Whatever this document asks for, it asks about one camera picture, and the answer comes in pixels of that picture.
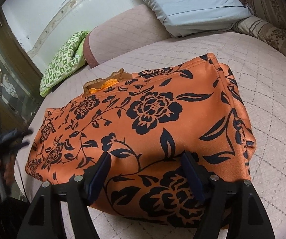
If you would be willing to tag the beige floral striped cushion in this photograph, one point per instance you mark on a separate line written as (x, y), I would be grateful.
(277, 5)

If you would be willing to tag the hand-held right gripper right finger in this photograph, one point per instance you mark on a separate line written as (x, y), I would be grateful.
(195, 179)

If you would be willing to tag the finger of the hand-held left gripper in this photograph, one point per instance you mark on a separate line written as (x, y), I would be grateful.
(24, 133)
(23, 145)

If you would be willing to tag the beige striped pillow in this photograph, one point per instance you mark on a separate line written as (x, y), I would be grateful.
(265, 34)

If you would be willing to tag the grey pillow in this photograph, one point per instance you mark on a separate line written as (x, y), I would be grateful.
(190, 7)

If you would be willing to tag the pink bolster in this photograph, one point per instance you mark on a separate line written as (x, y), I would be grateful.
(123, 34)

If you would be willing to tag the orange black floral shirt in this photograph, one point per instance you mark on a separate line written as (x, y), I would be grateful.
(145, 134)

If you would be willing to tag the person's left hand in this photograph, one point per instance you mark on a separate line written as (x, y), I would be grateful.
(7, 176)

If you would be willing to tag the green checkered pillow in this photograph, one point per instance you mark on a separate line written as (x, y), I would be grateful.
(63, 62)

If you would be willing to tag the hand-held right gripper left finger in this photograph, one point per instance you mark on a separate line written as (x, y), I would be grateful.
(96, 179)

